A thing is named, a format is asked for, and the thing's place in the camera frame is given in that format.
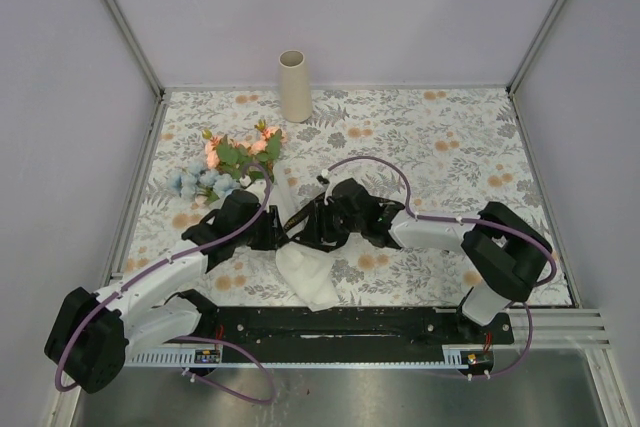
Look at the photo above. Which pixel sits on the white wrapping paper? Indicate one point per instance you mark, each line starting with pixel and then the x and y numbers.
pixel 306 271

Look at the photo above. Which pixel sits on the black ribbon with gold lettering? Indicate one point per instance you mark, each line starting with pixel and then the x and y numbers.
pixel 303 224

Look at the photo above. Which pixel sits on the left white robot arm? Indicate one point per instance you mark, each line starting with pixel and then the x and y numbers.
pixel 96 333

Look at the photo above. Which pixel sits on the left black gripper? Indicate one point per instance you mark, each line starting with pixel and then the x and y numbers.
pixel 274 237

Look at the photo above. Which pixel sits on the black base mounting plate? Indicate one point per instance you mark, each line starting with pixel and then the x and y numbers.
pixel 247 326

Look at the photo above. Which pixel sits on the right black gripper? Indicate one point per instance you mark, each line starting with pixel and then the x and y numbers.
pixel 317 229

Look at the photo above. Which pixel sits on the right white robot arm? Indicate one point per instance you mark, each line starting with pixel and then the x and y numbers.
pixel 507 253

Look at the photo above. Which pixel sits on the artificial flower bouquet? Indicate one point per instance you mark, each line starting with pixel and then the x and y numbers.
pixel 228 164

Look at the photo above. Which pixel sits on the white slotted cable duct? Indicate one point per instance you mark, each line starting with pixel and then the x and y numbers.
pixel 319 353

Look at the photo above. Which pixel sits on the beige ceramic vase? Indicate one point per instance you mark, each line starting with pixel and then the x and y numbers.
pixel 294 87

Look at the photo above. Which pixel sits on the aluminium frame rail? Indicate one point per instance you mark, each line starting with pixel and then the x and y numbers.
pixel 117 256

